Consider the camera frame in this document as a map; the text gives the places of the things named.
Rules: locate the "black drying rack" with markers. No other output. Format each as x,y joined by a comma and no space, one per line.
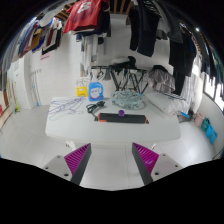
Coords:
124,78

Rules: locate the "black hanging jacket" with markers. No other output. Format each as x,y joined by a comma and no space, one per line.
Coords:
144,25

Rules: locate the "white folded bedding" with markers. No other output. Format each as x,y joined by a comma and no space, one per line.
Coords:
167,104

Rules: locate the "black power strip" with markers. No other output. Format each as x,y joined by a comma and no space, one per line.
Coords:
127,118

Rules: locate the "purple charger plug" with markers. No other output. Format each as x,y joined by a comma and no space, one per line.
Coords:
121,113

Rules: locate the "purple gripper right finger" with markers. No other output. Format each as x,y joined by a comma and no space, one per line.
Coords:
145,160

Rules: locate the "red hanging shirt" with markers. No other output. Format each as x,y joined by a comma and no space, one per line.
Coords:
83,15

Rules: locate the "blue bags on floor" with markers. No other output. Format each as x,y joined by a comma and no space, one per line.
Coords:
210,133

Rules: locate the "pink bag on floor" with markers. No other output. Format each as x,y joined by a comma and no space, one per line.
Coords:
199,119

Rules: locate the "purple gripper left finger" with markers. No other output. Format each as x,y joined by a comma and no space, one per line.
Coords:
77,162

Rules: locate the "white table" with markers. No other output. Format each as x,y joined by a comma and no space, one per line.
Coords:
84,129

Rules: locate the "white wire hangers pile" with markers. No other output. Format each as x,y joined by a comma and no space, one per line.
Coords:
60,108

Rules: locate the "grey garment on rack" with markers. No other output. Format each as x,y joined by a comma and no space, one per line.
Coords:
161,80

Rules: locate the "yellow package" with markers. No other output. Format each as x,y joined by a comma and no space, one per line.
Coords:
82,91

